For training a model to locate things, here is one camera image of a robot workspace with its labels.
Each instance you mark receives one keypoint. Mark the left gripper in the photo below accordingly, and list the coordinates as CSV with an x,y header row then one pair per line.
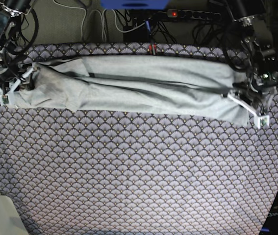
x,y
254,95

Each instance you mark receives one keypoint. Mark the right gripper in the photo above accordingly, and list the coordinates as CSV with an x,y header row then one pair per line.
x,y
19,76

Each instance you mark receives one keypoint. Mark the light grey T-shirt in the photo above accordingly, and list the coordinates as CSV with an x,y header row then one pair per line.
x,y
138,84

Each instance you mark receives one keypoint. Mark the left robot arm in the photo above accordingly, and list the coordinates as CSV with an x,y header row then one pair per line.
x,y
261,68

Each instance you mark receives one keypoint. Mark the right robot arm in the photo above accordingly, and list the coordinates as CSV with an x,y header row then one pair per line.
x,y
11,20

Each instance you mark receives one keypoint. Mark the black power strip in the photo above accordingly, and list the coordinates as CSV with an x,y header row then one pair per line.
x,y
187,15

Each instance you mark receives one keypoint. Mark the red black clamp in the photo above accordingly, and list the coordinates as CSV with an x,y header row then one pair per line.
x,y
153,49

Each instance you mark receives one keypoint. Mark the fan-patterned grey tablecloth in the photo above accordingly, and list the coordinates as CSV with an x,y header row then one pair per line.
x,y
105,172

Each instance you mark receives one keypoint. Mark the black box under table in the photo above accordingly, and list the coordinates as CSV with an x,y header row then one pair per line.
x,y
139,35

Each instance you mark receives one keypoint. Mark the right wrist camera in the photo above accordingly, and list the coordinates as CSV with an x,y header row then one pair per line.
x,y
7,99

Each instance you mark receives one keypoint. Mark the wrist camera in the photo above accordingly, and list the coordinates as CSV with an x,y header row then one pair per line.
x,y
7,99
262,121

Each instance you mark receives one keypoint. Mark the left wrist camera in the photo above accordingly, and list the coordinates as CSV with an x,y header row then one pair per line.
x,y
262,121

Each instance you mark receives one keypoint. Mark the blue mount plate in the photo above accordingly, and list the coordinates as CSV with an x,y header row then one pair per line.
x,y
134,4

